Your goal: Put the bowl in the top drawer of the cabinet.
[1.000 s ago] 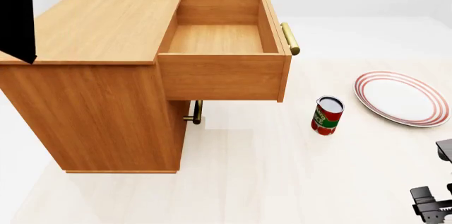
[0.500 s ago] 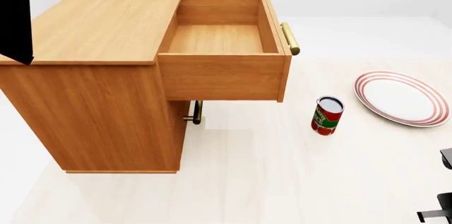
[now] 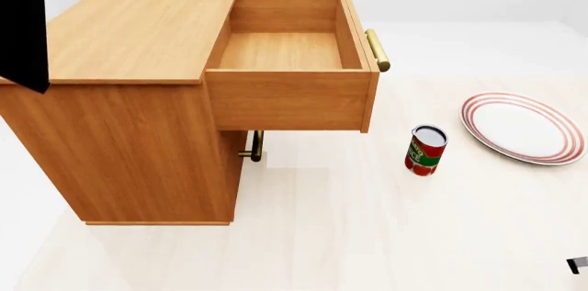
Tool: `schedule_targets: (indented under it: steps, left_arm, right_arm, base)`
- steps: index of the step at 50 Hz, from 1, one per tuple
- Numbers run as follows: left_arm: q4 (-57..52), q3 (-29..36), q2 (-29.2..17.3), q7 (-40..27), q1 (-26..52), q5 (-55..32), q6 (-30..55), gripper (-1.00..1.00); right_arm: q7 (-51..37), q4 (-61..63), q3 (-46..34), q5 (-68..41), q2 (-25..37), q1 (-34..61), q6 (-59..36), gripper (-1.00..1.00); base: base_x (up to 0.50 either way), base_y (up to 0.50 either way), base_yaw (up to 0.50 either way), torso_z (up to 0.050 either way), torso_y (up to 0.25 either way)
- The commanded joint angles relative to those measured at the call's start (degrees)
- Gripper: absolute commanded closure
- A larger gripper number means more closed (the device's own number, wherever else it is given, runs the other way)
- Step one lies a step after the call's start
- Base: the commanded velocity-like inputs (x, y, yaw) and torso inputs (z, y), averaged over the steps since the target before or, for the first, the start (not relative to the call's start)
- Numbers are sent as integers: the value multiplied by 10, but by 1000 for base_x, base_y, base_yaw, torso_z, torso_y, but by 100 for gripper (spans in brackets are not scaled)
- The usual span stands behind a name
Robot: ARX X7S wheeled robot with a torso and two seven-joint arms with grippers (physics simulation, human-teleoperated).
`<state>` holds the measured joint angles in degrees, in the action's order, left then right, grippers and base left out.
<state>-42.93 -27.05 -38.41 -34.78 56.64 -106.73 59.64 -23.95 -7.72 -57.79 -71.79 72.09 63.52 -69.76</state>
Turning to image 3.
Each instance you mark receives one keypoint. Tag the open wooden drawer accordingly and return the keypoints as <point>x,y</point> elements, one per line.
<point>289,101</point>

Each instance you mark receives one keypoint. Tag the wooden cabinet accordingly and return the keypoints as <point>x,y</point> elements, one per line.
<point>124,139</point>

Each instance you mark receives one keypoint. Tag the tomato sauce can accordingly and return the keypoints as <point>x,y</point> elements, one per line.
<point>425,155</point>

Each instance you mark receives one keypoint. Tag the white plate with red rings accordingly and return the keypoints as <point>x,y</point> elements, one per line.
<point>521,129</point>

